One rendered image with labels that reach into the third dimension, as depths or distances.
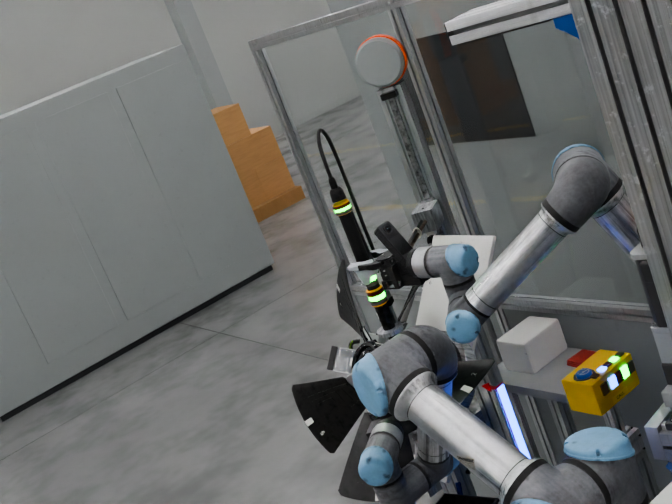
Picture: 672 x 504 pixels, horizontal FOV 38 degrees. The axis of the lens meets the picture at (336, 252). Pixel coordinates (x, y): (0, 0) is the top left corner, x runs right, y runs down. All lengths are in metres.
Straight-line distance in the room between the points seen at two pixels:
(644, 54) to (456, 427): 0.74
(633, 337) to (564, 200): 1.02
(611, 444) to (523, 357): 1.26
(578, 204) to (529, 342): 1.03
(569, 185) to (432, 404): 0.55
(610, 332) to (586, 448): 1.28
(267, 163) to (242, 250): 2.52
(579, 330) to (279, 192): 7.87
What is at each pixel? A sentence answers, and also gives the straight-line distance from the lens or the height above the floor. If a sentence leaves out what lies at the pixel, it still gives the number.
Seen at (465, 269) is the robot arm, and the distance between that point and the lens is 2.25.
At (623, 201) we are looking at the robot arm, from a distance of 2.24.
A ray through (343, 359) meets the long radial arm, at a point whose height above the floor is 1.12.
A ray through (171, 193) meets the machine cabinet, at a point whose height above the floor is 0.99.
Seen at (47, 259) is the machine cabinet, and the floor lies 0.96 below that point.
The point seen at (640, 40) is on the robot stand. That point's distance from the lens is 1.61.
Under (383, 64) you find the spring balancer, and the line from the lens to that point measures 3.04.
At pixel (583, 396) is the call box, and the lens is 2.51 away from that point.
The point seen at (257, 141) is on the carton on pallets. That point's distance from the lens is 10.70.
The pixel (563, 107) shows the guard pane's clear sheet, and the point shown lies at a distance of 2.81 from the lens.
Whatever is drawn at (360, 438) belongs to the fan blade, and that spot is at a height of 1.06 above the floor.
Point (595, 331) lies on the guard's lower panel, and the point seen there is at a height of 0.91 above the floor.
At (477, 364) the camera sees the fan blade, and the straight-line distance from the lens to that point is 2.47.
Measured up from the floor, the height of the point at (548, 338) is 0.93.
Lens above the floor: 2.20
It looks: 15 degrees down
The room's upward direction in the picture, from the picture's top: 22 degrees counter-clockwise
